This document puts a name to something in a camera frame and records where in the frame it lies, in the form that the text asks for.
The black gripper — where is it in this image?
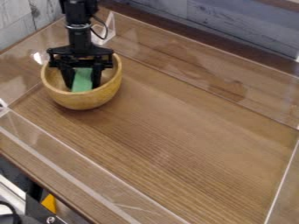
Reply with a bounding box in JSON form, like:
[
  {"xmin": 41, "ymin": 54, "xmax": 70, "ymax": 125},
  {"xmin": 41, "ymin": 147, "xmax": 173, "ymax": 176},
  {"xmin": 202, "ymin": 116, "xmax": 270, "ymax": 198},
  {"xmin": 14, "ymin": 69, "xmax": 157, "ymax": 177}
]
[{"xmin": 47, "ymin": 45, "xmax": 114, "ymax": 88}]

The green rectangular block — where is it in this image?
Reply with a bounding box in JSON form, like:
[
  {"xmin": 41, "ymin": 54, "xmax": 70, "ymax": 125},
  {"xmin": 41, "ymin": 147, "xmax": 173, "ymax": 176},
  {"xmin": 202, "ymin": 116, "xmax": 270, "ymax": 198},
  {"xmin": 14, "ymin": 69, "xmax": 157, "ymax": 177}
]
[{"xmin": 71, "ymin": 68, "xmax": 93, "ymax": 92}]

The brown wooden bowl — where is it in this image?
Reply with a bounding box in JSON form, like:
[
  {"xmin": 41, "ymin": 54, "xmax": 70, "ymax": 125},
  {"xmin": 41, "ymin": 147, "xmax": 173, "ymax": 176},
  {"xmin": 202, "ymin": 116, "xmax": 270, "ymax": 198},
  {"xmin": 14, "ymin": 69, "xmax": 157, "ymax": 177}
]
[{"xmin": 42, "ymin": 53, "xmax": 123, "ymax": 110}]

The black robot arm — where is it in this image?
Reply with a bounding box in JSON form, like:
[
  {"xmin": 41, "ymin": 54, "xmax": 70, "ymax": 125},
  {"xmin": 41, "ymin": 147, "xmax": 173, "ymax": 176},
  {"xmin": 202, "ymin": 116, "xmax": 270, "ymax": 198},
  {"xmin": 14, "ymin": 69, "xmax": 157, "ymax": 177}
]
[{"xmin": 47, "ymin": 0, "xmax": 114, "ymax": 88}]

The yellow label sticker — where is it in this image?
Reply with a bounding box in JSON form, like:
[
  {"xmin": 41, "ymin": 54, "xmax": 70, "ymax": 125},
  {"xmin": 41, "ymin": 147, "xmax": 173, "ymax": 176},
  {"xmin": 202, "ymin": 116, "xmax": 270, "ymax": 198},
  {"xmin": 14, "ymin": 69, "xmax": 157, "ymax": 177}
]
[{"xmin": 42, "ymin": 194, "xmax": 58, "ymax": 214}]

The clear acrylic corner bracket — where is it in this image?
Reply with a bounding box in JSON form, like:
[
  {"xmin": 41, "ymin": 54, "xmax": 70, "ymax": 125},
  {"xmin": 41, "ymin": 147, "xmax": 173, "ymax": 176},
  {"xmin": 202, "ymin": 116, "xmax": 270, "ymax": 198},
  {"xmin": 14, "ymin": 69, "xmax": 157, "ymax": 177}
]
[{"xmin": 91, "ymin": 12, "xmax": 117, "ymax": 46}]

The clear acrylic enclosure wall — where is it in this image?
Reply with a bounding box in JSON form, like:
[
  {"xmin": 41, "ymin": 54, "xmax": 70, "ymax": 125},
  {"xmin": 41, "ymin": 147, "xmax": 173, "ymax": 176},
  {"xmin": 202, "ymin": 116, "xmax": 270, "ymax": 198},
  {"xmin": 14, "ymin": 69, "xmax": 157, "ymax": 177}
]
[{"xmin": 0, "ymin": 16, "xmax": 299, "ymax": 224}]

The black cable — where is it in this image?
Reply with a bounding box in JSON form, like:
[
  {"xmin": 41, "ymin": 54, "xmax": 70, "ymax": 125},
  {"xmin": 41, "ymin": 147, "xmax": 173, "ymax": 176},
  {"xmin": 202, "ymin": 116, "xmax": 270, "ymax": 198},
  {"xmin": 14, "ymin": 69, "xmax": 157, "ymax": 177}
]
[{"xmin": 0, "ymin": 200, "xmax": 25, "ymax": 224}]

